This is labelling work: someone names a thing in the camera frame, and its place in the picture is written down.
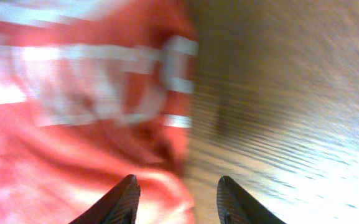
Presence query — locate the orange red t-shirt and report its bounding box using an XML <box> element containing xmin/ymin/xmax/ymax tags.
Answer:
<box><xmin>0</xmin><ymin>0</ymin><xmax>198</xmax><ymax>223</ymax></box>

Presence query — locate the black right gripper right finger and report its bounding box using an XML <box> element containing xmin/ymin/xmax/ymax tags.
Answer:
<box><xmin>217</xmin><ymin>175</ymin><xmax>286</xmax><ymax>224</ymax></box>

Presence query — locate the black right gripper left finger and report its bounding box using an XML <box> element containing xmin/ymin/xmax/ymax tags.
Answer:
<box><xmin>70</xmin><ymin>175</ymin><xmax>141</xmax><ymax>224</ymax></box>

